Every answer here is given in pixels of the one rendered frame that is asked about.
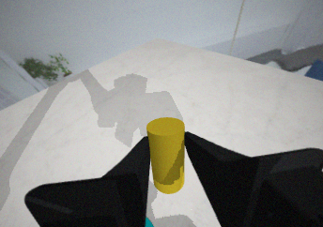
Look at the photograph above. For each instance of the yellow tall cylinder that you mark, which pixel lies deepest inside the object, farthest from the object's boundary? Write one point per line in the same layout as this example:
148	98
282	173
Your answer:
167	153

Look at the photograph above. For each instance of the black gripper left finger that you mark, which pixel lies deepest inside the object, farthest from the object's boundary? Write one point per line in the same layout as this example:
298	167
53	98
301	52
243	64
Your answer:
122	192

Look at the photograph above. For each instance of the cyan circle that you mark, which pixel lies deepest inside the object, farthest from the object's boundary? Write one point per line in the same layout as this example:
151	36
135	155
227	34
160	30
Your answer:
148	223

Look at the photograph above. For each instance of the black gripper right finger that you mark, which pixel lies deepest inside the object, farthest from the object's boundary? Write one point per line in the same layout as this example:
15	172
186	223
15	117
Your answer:
232	181

